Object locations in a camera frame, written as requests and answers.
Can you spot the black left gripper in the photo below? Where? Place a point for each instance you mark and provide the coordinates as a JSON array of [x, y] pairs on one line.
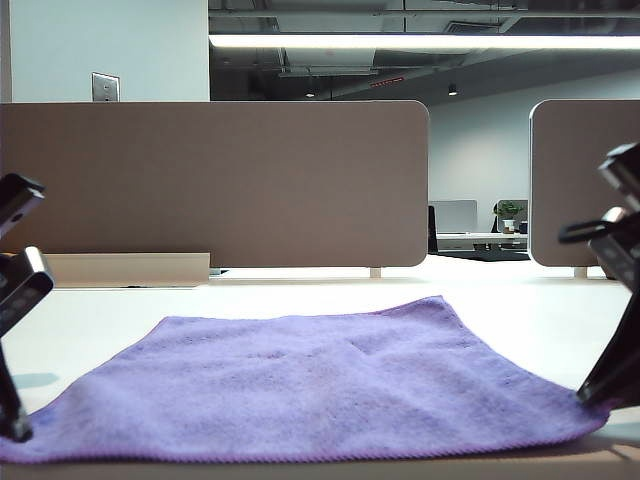
[[25, 290]]

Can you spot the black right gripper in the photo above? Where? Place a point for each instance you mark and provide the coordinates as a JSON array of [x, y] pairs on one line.
[[622, 250]]

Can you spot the purple microfibre cloth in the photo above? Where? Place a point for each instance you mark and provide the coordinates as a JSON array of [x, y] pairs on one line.
[[310, 390]]

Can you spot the small potted green plant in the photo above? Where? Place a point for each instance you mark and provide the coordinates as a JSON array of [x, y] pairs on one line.
[[510, 215]]

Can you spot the white background desk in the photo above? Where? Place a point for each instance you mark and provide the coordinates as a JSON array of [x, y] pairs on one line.
[[480, 239]]

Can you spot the grey background divider panel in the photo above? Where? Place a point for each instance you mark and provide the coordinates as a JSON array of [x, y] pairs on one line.
[[452, 217]]

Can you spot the black ceiling spot lamp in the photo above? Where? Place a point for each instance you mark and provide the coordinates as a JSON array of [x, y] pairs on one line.
[[452, 90]]

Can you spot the long ceiling light strip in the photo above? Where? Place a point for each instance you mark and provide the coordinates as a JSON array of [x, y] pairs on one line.
[[400, 41]]

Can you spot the black right wrist camera bar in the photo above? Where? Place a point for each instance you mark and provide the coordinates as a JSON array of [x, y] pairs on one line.
[[625, 172]]

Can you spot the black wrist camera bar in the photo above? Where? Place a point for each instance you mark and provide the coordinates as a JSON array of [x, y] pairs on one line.
[[17, 200], [625, 172]]

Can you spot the black left wrist camera bar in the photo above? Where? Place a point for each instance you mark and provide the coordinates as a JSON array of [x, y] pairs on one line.
[[17, 200]]

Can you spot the metal wall switch plate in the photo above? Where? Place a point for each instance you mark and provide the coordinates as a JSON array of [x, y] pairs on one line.
[[105, 87]]

